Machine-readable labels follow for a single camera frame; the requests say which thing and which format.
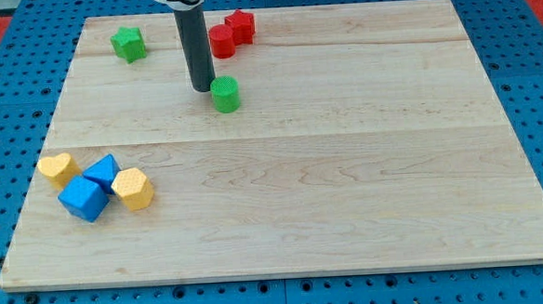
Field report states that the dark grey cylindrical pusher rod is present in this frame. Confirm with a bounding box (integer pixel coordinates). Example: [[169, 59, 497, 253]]
[[174, 5, 216, 92]]

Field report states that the green cylinder block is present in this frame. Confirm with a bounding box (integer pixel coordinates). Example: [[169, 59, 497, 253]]
[[210, 75, 240, 113]]

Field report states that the red cylinder block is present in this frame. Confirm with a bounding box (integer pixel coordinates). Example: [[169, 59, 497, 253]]
[[207, 24, 236, 59]]

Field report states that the red star block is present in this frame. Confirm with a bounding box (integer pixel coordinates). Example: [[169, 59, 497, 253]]
[[224, 9, 256, 45]]

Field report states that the green star block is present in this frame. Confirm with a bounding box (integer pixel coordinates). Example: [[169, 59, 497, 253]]
[[110, 27, 147, 63]]

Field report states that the blue triangle block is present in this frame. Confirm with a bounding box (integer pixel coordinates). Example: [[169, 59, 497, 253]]
[[83, 154, 121, 195]]

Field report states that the yellow hexagon block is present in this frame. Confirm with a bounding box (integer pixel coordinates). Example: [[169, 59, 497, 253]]
[[112, 167, 154, 211]]

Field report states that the yellow heart block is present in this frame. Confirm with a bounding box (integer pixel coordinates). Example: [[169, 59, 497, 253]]
[[36, 152, 82, 191]]

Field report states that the blue cube block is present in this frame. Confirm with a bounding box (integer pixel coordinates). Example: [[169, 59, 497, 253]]
[[58, 175, 110, 223]]

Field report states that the light wooden board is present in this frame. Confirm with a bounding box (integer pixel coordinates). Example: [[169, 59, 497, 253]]
[[0, 0, 543, 293]]

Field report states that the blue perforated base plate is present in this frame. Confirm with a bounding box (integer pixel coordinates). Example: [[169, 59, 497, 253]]
[[0, 0, 543, 304]]

